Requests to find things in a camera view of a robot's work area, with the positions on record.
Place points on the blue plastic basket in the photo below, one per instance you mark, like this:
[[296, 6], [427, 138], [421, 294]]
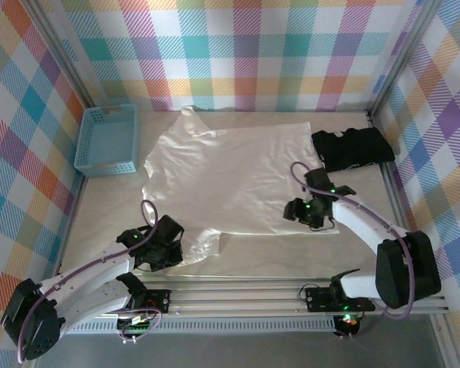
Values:
[[107, 142]]

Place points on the folded black t-shirt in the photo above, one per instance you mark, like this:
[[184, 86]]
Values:
[[352, 149]]

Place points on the black base plate left arm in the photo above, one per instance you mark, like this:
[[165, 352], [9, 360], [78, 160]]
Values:
[[157, 301]]

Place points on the aluminium mounting rail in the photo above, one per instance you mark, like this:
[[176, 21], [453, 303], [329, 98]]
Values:
[[234, 295]]

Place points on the aluminium frame post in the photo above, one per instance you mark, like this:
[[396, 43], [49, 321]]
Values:
[[66, 57], [402, 57]]

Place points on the white t-shirt with black print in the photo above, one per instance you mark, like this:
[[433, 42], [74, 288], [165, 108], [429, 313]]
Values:
[[234, 172]]

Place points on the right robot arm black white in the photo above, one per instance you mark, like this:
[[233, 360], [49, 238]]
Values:
[[360, 222]]

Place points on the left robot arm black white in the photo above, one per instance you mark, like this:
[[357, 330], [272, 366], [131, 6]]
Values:
[[84, 276]]

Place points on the black base plate right arm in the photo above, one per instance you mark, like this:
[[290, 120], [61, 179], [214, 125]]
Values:
[[318, 299]]

